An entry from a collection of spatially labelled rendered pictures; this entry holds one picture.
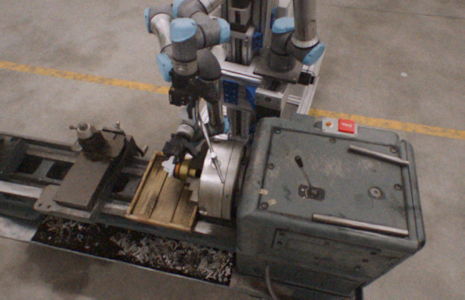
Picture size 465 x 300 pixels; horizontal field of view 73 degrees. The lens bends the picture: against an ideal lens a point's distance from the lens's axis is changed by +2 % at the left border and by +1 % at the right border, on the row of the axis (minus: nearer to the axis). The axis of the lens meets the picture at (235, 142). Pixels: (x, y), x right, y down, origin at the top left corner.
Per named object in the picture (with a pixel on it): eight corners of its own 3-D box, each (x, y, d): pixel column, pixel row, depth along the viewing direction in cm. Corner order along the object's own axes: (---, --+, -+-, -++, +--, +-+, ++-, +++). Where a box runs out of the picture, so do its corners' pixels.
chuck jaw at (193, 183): (214, 180, 125) (206, 206, 117) (214, 186, 129) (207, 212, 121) (187, 175, 126) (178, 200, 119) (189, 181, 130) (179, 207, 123)
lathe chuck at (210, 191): (239, 158, 148) (236, 128, 120) (225, 225, 136) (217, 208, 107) (221, 155, 150) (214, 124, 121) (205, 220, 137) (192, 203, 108)
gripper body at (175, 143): (164, 161, 138) (174, 139, 145) (183, 165, 136) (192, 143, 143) (160, 151, 132) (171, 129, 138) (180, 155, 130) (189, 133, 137)
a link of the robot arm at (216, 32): (212, 8, 102) (183, 14, 96) (234, 24, 97) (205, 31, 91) (210, 31, 107) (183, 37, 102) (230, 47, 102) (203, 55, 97)
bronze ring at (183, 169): (199, 157, 129) (178, 154, 130) (192, 177, 123) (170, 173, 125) (201, 170, 136) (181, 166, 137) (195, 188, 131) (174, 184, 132)
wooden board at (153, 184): (212, 164, 157) (212, 160, 154) (191, 233, 137) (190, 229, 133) (156, 155, 161) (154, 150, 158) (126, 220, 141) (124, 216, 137)
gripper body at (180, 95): (177, 95, 111) (174, 63, 103) (201, 99, 109) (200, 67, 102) (169, 106, 105) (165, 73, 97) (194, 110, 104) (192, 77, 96)
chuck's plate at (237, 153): (247, 160, 148) (245, 130, 119) (233, 226, 135) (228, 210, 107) (239, 158, 148) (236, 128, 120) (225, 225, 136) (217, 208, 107)
